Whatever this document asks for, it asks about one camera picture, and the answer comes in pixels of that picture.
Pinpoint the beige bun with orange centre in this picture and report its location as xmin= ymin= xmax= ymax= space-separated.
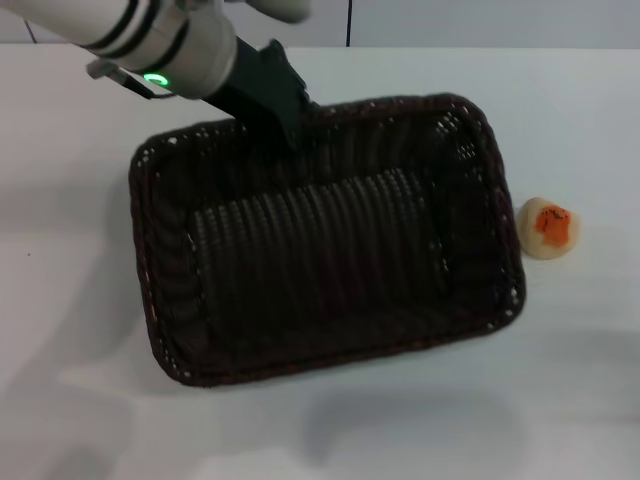
xmin=516 ymin=196 xmax=584 ymax=261

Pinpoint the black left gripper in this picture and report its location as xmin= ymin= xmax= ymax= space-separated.
xmin=203 ymin=37 xmax=324 ymax=180

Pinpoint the dark brown woven basket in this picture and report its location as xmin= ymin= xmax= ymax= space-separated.
xmin=128 ymin=92 xmax=527 ymax=390

